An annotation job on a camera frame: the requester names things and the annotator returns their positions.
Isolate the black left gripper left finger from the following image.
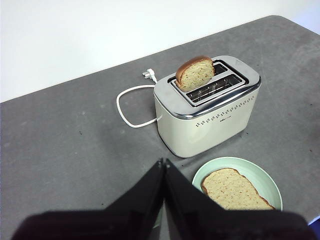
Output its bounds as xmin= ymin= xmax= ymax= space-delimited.
xmin=11 ymin=157 xmax=165 ymax=240

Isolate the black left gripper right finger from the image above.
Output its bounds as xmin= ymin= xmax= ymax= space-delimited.
xmin=164 ymin=158 xmax=314 ymax=240

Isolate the bread slice with scuffed crust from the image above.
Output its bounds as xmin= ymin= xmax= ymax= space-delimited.
xmin=201 ymin=167 xmax=277 ymax=211

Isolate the cream toaster with chrome top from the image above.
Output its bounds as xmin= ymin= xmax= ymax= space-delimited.
xmin=153 ymin=55 xmax=262 ymax=159

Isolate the bread slice with brown crust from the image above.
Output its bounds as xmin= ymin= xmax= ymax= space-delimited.
xmin=175 ymin=55 xmax=216 ymax=93

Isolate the white power cable with plug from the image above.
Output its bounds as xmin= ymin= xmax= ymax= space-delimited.
xmin=116 ymin=68 xmax=163 ymax=129

